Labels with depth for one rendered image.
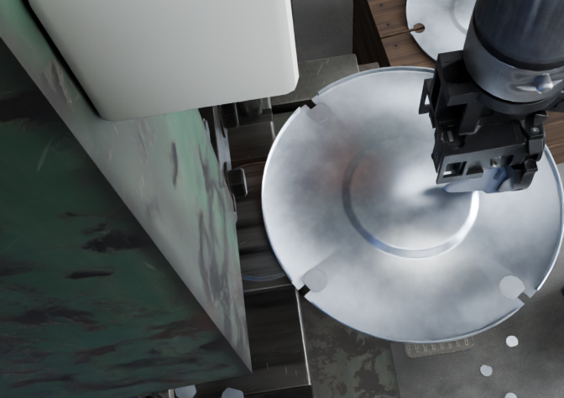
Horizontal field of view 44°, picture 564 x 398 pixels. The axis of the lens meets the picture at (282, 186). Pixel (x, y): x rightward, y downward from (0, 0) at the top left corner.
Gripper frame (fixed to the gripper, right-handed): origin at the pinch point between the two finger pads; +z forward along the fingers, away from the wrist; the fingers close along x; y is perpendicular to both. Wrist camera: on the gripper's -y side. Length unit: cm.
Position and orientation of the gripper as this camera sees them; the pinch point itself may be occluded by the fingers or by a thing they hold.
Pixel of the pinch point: (492, 176)
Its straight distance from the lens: 69.4
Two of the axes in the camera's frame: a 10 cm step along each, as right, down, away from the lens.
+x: 1.3, 9.0, -4.1
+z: 0.8, 4.1, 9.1
